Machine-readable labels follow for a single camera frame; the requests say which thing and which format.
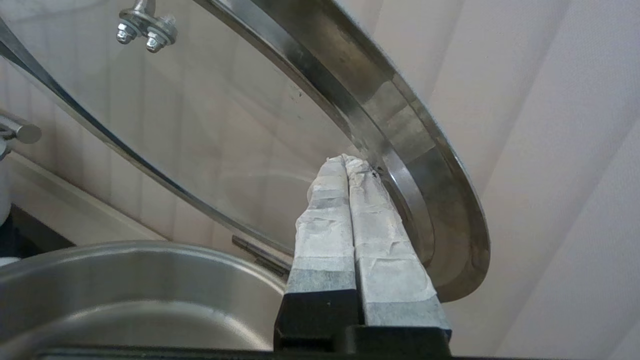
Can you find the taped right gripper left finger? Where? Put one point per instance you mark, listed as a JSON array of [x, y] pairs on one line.
[[325, 250]]

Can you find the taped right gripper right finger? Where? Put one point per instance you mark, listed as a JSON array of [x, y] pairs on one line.
[[385, 260]]

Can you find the glass lid white rim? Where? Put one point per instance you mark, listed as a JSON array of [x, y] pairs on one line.
[[400, 125]]

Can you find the white round pot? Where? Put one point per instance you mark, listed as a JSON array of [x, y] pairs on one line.
[[125, 280]]

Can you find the black glass induction cooktop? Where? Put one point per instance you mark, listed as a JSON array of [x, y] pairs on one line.
[[30, 235]]

